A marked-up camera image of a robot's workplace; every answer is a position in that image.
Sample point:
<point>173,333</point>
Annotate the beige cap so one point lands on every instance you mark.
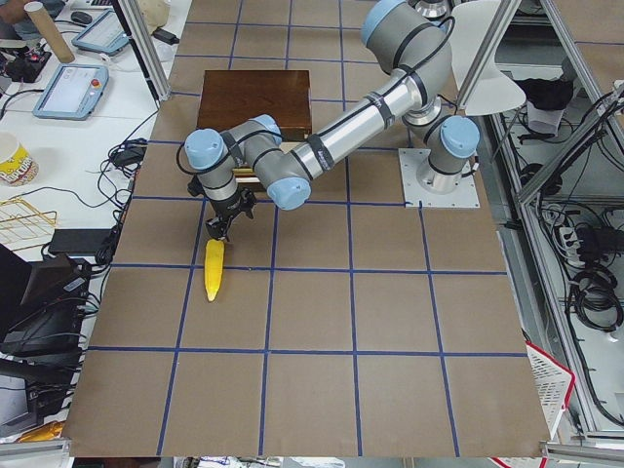
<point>155,13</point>

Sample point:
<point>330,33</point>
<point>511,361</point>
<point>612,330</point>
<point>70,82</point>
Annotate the gold wire rack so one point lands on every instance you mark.
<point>23,226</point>

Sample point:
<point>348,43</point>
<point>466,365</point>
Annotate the white chair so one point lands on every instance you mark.
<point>479,28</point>

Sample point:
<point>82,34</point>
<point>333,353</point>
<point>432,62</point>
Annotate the white red basket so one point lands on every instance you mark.
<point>554,383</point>

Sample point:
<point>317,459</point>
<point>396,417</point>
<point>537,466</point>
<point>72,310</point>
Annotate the brown wooden drawer cabinet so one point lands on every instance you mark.
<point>231,97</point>

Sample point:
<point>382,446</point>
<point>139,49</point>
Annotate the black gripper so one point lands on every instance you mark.
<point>226,208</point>

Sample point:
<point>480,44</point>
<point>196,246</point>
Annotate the yellow popcorn cup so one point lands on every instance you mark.
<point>17,166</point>

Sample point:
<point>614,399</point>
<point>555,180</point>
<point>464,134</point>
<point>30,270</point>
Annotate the black power adapter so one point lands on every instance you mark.
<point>165,36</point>

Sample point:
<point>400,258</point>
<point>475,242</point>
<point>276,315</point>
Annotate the cardboard tube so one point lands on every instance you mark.
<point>47,28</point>

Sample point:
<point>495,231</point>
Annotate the aluminium frame post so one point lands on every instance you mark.
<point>133,24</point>

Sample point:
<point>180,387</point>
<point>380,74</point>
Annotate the yellow corn cob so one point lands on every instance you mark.
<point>213,267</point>

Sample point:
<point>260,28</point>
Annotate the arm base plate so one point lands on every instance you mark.
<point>424,188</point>

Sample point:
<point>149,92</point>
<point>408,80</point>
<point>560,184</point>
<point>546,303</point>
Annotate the blue teach pendant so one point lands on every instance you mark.
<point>105,35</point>
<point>72,93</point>

